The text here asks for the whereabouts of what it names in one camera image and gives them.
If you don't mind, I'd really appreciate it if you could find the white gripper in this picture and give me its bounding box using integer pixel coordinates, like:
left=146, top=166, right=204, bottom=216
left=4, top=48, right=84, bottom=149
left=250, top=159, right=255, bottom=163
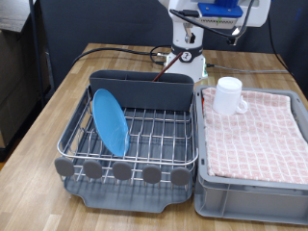
left=167, top=0, right=272, bottom=46

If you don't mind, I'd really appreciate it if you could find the brown wooden spoon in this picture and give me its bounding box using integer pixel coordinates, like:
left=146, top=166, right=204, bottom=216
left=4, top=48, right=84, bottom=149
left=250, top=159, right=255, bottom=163
left=152, top=52, right=184, bottom=82

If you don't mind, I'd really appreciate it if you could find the blue plate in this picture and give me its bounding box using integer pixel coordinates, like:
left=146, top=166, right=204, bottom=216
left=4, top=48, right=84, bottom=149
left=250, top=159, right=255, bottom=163
left=91, top=88, right=131, bottom=159

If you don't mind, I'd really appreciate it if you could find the white mug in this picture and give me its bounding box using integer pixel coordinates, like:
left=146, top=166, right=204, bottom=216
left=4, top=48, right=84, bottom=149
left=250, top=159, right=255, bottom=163
left=212, top=76, right=249, bottom=116

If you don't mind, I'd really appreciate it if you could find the dark grey cutlery holder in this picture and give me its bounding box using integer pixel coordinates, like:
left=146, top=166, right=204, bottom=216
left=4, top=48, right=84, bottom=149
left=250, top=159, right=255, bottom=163
left=89, top=69, right=195, bottom=113

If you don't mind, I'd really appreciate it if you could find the pink checked towel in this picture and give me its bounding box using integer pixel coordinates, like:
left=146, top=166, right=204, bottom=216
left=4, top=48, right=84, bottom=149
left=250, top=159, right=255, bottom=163
left=201, top=87, right=308, bottom=185

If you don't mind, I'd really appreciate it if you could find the grey plastic crate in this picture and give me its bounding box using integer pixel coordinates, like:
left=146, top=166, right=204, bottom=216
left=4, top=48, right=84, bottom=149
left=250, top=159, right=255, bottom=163
left=193, top=84, right=308, bottom=225

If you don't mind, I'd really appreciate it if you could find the black vertical pole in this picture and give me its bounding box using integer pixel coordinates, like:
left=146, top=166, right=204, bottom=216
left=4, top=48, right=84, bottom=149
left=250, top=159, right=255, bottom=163
left=28, top=0, right=46, bottom=109

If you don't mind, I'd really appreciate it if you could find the dark wooden shelf board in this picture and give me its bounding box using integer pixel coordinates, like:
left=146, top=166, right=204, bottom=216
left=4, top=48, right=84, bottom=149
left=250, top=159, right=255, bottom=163
left=0, top=0, right=33, bottom=34

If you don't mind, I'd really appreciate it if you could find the brown cardboard box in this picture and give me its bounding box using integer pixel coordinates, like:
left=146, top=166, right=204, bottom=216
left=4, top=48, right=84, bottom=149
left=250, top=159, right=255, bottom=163
left=0, top=29, right=52, bottom=151

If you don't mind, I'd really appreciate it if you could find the grey table cable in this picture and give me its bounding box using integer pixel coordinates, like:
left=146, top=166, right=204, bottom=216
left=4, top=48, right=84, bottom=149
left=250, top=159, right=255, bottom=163
left=206, top=63, right=290, bottom=74

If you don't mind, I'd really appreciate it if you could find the thin black hanging cable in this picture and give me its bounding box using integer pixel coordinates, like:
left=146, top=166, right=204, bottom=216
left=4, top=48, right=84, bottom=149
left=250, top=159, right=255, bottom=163
left=267, top=17, right=295, bottom=77

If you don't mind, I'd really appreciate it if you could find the thick black table cable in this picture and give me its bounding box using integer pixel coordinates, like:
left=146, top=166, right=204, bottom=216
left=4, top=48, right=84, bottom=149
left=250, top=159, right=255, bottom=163
left=70, top=44, right=172, bottom=66

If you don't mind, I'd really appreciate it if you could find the grey steel wire dish rack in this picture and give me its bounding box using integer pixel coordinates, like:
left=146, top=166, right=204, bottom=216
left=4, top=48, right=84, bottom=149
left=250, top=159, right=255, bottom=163
left=53, top=85, right=200, bottom=214

